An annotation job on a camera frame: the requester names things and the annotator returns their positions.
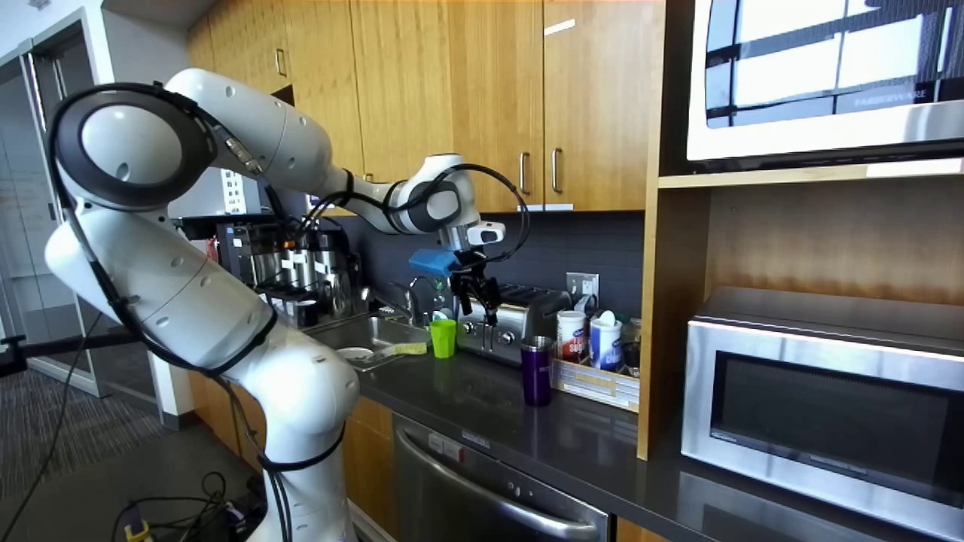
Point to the purple travel mug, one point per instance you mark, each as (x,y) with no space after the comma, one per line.
(538,371)

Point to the silver toaster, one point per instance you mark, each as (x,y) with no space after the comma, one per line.
(519,321)

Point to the wooden condiment organizer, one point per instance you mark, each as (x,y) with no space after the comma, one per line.
(602,387)

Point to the wall power outlet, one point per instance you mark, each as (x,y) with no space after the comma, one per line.
(583,284)

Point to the wooden lower cabinets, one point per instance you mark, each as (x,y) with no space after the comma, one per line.
(368,451)

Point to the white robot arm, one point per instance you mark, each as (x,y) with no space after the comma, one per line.
(125,150)

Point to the blue wrist camera box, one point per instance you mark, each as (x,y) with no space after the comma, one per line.
(436,262)

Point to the wooden cabinets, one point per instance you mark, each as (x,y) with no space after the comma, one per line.
(556,95)
(368,451)

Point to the upper built-in oven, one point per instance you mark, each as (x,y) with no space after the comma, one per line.
(779,78)

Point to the wooden upper cabinets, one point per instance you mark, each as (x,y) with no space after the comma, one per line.
(556,95)

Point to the white red sugar canister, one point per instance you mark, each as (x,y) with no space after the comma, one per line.
(569,336)

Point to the wooden appliance shelf unit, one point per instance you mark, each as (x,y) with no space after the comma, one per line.
(880,229)

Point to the white blue creamer canister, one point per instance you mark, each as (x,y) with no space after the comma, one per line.
(607,342)

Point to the kitchen sink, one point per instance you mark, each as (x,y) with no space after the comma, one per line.
(368,342)

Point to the green plastic cup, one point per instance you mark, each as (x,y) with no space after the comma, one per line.
(445,339)

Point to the stainless steel microwave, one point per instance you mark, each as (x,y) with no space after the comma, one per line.
(853,401)

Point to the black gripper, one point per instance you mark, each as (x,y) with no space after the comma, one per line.
(472,281)

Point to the stainless steel dishwasher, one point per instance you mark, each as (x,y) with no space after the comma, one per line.
(452,493)

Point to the black coffee machine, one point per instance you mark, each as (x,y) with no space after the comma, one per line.
(291,255)

